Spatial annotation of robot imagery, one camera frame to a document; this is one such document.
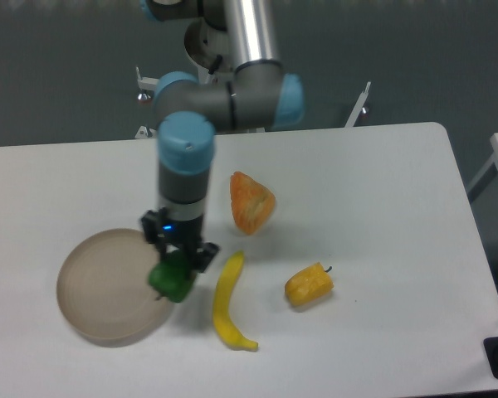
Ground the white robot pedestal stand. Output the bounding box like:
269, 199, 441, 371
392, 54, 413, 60
135, 18, 371, 139

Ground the green toy bell pepper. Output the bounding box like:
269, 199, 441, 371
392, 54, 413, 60
148, 250, 197, 303

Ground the yellow toy bell pepper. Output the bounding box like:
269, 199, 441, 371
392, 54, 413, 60
285, 262, 334, 307

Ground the yellow toy banana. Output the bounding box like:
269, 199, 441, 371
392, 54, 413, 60
212, 251, 259, 352

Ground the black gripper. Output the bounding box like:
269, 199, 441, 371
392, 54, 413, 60
140, 207, 219, 273

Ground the beige round plate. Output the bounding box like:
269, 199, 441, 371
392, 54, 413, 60
56, 228, 174, 347

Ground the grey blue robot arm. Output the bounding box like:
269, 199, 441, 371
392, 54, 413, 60
141, 1, 305, 274

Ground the orange toy fruit segment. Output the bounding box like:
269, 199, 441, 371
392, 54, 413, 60
230, 171, 276, 235

